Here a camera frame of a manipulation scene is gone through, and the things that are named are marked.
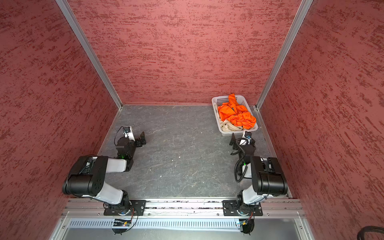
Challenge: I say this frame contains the orange shorts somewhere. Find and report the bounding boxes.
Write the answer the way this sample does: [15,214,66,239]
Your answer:
[218,94,257,130]

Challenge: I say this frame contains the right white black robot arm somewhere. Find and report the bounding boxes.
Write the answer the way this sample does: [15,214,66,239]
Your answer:
[230,131,289,216]

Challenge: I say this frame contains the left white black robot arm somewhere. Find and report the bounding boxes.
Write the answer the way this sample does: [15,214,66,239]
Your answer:
[62,127,147,216]

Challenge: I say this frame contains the beige shorts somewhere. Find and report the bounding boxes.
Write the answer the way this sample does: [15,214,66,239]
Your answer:
[219,120,243,132]

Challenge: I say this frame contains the white plastic laundry basket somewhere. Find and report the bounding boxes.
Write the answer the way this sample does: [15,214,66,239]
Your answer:
[212,94,258,137]

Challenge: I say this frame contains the left small circuit board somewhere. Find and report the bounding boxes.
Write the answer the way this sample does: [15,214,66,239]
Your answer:
[113,219,132,228]

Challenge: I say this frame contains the small circuit board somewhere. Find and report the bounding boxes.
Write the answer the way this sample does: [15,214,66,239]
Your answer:
[113,219,132,228]
[238,220,253,228]

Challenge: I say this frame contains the right small circuit board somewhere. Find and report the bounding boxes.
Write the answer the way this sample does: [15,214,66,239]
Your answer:
[238,220,253,228]

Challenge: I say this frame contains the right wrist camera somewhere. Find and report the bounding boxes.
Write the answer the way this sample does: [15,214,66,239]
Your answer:
[243,131,252,140]

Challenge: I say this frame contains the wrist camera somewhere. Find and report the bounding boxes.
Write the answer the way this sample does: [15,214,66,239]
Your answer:
[243,131,252,140]
[123,126,135,141]

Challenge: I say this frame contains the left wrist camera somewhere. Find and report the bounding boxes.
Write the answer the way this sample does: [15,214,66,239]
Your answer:
[123,126,135,141]

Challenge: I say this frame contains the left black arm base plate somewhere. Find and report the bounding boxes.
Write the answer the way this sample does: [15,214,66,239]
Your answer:
[104,200,147,217]

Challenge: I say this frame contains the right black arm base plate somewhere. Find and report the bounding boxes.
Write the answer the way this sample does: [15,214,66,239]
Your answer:
[222,200,263,217]

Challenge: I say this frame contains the aluminium front rail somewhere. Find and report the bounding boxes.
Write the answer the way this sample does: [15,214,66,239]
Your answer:
[60,198,307,219]

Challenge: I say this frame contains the white slotted cable duct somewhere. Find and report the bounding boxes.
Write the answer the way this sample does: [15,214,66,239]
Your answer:
[68,218,240,231]

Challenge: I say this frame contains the right aluminium corner post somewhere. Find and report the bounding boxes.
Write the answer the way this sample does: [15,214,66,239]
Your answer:
[256,0,313,111]

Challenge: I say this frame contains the aluminium corner post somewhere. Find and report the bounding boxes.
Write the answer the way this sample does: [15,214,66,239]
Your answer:
[256,0,313,111]
[56,0,123,110]

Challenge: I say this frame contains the black cable bottom right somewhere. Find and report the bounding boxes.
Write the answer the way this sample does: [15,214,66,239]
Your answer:
[356,225,384,240]

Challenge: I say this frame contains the left aluminium corner post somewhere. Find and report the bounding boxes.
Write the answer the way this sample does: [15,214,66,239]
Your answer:
[56,0,123,110]

